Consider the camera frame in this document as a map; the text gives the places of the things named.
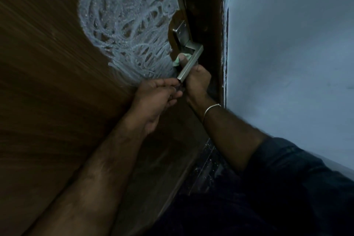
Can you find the brown wooden door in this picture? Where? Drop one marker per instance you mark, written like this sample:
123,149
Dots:
55,92

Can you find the person's left hand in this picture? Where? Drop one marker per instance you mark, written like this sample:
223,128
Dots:
155,97

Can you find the person's right hand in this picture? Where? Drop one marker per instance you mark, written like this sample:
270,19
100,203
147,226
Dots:
196,81

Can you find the person's right forearm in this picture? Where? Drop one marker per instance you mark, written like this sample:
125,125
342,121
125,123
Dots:
232,136

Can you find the person's left forearm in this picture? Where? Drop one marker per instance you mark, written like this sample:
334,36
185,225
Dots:
88,183

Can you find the green cleaning cloth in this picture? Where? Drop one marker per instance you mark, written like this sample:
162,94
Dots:
177,61

